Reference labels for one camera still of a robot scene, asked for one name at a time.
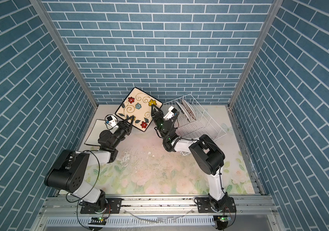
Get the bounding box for white wire dish rack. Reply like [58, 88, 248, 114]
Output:
[155, 94, 227, 156]

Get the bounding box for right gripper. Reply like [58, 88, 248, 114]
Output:
[153, 105, 168, 141]

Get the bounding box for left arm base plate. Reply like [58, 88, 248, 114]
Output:
[79, 198, 123, 215]

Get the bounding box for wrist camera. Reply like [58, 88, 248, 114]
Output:
[104, 115, 119, 130]
[163, 106, 178, 121]

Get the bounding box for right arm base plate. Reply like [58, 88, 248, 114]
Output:
[194, 196, 237, 213]

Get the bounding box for round plate orange sunburst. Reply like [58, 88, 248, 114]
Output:
[181, 99, 197, 121]

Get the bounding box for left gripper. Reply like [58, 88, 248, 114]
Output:
[110, 117, 134, 151]

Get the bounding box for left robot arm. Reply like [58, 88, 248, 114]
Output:
[44, 116, 134, 209]

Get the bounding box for round plate red rim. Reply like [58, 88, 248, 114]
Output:
[176, 101, 191, 122]

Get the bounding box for floral black square plate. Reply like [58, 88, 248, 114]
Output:
[115, 87, 163, 132]

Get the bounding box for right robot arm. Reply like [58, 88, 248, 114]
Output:
[151, 105, 237, 213]

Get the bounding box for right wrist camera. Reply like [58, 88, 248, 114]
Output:
[163, 106, 178, 121]

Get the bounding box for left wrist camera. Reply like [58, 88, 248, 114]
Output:
[104, 115, 119, 130]

